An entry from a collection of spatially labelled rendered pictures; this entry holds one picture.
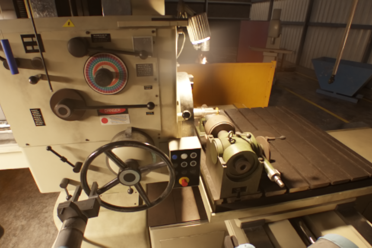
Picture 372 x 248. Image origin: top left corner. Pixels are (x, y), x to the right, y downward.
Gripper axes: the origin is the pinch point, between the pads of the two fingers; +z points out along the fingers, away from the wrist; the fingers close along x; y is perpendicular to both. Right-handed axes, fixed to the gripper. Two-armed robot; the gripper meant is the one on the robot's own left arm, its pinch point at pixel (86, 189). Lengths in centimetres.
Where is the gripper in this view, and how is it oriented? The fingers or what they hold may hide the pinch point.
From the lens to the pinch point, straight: 92.9
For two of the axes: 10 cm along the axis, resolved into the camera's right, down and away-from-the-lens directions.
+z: -1.7, -4.6, 8.7
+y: 1.4, 8.7, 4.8
